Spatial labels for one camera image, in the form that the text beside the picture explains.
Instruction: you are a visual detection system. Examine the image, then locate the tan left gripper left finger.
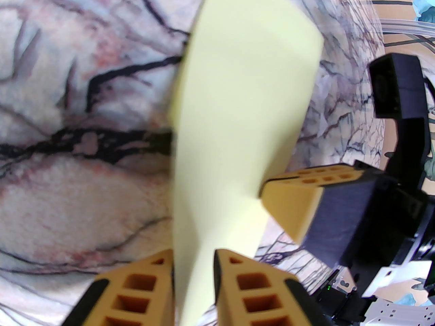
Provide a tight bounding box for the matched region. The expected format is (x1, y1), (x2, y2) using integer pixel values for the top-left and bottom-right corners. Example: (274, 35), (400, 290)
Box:
(70, 250), (175, 326)

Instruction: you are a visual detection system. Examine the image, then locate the pale yellow paper sheet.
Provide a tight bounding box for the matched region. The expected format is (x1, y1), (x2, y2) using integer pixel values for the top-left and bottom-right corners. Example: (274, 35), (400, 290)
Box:
(168, 0), (324, 326)

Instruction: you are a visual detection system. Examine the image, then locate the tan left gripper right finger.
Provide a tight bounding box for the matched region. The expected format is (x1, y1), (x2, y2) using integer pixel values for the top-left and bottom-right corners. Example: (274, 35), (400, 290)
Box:
(214, 249), (321, 326)

